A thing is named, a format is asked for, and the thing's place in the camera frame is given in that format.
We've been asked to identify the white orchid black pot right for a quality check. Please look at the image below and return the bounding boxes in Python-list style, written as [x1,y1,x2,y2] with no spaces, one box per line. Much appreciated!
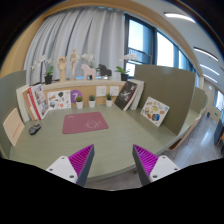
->
[116,53,138,81]

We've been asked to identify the white sticker picture card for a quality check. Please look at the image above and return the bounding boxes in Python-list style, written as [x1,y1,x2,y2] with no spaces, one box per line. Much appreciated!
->
[47,90,71,110]

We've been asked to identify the white orchid flowers middle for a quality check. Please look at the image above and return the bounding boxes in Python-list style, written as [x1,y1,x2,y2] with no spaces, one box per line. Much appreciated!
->
[81,53,95,68]

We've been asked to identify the colourful picture board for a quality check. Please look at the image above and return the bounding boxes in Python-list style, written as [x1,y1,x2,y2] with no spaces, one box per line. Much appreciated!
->
[141,97,170,127]

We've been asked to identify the small potted plant right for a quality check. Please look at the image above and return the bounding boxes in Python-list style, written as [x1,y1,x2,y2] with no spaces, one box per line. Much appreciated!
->
[106,94,113,107]

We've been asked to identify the white wall socket right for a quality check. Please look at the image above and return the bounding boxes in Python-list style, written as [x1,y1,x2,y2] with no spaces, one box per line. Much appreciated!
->
[110,86,119,96]

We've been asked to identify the purple round number sign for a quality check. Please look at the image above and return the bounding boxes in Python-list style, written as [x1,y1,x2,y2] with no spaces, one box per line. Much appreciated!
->
[70,90,82,103]

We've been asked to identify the white orchid black pot left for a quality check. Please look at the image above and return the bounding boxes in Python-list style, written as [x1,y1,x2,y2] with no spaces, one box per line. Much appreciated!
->
[31,55,54,85]

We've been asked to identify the olive partition panel left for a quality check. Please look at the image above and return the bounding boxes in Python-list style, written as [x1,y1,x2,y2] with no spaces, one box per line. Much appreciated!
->
[0,70,26,158]

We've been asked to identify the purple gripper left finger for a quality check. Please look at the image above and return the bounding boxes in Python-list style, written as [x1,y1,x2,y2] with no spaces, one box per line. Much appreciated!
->
[47,144,95,187]

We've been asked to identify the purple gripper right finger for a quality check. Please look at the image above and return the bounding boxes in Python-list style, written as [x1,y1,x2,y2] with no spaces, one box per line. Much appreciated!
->
[132,144,180,186]

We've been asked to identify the black horse figurine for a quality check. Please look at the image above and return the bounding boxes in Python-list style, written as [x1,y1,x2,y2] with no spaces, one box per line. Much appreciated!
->
[98,64,112,77]

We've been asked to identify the wooden mannequin figure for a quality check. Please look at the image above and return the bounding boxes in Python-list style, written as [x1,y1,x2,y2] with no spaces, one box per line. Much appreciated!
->
[70,50,80,80]

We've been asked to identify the wooden shelf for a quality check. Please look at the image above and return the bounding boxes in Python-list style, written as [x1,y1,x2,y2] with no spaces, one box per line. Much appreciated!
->
[43,80,125,106]

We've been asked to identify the white wall socket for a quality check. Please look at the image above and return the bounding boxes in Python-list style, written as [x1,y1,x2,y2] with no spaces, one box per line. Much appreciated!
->
[96,86,106,97]
[110,86,119,96]

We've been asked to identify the olive partition panel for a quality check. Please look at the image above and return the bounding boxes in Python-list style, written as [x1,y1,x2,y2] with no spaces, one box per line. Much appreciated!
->
[134,65,196,135]
[0,70,26,158]

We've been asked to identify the white books leaning left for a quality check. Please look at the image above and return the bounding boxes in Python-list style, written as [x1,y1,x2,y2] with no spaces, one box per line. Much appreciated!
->
[16,85,30,122]

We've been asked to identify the white wall socket left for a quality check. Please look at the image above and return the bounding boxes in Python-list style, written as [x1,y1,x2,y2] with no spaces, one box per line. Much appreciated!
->
[96,86,106,97]

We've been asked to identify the red white magazine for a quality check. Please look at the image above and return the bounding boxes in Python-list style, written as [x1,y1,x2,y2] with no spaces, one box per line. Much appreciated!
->
[28,84,49,120]

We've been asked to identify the small potted plant middle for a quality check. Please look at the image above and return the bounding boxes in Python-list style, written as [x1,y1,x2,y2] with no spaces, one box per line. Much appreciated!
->
[88,95,96,108]

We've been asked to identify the wooden hand model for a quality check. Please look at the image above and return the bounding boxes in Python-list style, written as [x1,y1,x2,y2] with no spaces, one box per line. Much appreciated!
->
[57,56,67,82]

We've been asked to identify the olive partition panel right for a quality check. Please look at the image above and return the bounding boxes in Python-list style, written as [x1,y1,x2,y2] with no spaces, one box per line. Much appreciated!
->
[134,65,196,135]

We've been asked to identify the small potted plant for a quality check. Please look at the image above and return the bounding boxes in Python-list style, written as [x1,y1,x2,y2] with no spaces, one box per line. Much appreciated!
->
[76,96,83,109]
[88,95,96,108]
[106,94,113,107]

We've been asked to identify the pink horse figurine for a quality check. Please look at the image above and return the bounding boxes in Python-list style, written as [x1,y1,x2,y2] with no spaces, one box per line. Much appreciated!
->
[81,64,96,80]

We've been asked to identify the black computer mouse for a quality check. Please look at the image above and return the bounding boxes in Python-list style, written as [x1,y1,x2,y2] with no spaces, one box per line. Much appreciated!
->
[29,124,41,135]

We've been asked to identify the white orchid black pot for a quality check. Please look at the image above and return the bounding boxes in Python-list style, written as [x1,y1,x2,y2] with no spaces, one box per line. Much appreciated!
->
[116,53,138,81]
[31,55,54,85]

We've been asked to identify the beige card stand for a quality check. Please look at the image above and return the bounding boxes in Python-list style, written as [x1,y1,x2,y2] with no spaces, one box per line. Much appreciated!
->
[3,108,24,146]

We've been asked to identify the pink mouse pad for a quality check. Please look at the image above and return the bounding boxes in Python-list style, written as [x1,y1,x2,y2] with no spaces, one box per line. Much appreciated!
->
[62,112,109,134]

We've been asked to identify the small potted plant left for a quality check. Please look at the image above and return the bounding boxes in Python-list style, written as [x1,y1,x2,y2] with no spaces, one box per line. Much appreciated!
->
[76,96,83,109]

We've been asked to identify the grey curtain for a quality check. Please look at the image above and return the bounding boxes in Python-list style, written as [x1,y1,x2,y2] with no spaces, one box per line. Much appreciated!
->
[24,7,125,84]

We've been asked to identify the black book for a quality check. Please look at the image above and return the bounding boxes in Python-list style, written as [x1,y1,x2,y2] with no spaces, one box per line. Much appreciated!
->
[115,81,137,110]

